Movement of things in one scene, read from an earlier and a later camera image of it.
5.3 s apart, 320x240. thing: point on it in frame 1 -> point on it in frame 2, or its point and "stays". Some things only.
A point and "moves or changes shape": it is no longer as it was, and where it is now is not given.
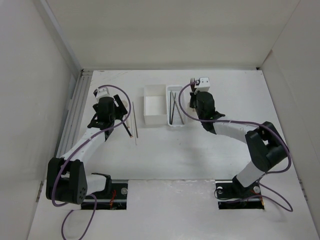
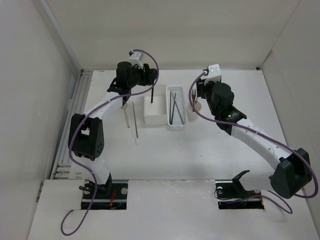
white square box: [155, 104] stays
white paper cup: [191, 111] stays
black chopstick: [173, 107] stays
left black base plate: [115, 199] stays
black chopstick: [170, 98] stays
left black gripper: [120, 111] -> [148, 77]
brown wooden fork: [192, 85] moves or changes shape
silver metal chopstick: [134, 113] stays
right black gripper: [193, 95] -> [201, 87]
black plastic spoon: [131, 136] -> [152, 95]
